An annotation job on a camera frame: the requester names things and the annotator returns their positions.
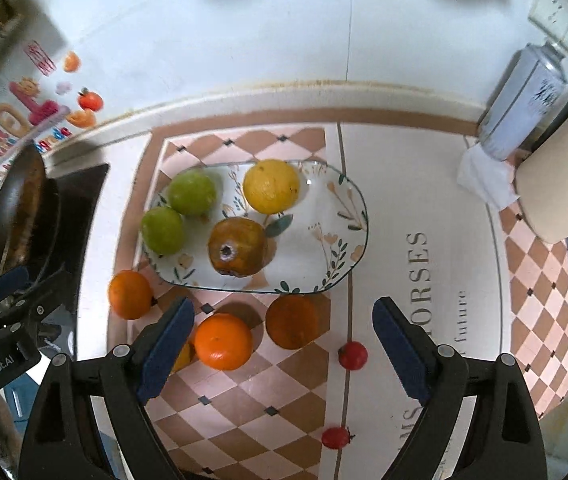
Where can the white folded tissue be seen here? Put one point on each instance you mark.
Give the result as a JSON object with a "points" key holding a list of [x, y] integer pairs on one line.
{"points": [[484, 175]]}

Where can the yellow lemon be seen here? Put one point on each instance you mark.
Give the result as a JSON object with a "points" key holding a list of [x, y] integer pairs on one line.
{"points": [[271, 185]]}

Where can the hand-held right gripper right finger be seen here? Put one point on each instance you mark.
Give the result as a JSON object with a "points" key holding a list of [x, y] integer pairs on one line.
{"points": [[404, 355]]}

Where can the red stamp wall sticker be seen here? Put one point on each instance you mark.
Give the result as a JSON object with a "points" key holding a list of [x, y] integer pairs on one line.
{"points": [[39, 57]]}

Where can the green round fruit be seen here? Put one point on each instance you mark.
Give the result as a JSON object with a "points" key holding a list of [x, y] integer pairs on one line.
{"points": [[163, 230], [191, 192]]}

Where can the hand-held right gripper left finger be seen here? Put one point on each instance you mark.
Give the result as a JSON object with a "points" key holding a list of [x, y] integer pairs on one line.
{"points": [[166, 350]]}

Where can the white cloud wall sticker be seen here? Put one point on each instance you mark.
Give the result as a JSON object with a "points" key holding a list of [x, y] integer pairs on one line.
{"points": [[64, 87]]}

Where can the floral glass plate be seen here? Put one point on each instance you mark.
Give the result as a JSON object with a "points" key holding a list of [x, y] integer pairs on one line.
{"points": [[309, 240]]}

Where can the checkered pink brown mat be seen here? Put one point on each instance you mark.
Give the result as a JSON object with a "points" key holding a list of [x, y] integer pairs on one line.
{"points": [[379, 185]]}

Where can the colourful festive wall sticker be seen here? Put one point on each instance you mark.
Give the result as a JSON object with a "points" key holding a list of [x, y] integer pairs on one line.
{"points": [[9, 120]]}

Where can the beige ribbed utensil holder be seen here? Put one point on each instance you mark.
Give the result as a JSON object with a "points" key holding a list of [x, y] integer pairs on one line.
{"points": [[559, 180]]}

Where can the bright orange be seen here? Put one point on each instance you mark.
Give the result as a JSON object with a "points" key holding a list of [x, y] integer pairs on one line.
{"points": [[223, 341], [130, 294]]}

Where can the grey spray can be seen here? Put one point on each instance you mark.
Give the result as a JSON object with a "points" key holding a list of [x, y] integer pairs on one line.
{"points": [[519, 100]]}

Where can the dark reddish orange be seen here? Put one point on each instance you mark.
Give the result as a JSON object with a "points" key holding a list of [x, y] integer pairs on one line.
{"points": [[294, 322]]}

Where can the brown mottled round fruit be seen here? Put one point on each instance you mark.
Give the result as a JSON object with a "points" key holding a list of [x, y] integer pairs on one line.
{"points": [[236, 246]]}

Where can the orange ingot wall sticker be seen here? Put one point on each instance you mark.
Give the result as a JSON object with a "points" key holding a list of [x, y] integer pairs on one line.
{"points": [[71, 61], [81, 119]]}

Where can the person's left forearm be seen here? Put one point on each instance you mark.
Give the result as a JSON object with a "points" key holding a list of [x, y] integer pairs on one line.
{"points": [[6, 425]]}

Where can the black glass gas stove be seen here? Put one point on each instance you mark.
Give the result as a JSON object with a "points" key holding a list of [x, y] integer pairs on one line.
{"points": [[84, 210]]}

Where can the black frying pan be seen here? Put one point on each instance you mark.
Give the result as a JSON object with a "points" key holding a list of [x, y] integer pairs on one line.
{"points": [[19, 210]]}

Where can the red persimmon wall sticker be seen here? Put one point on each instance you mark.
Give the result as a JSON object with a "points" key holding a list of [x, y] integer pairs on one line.
{"points": [[89, 100]]}

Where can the red cherry tomato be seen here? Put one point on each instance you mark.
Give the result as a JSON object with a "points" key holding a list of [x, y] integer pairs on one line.
{"points": [[336, 437], [353, 355]]}

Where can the small yellow-green citrus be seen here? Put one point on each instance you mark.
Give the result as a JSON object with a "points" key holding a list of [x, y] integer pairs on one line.
{"points": [[185, 357]]}

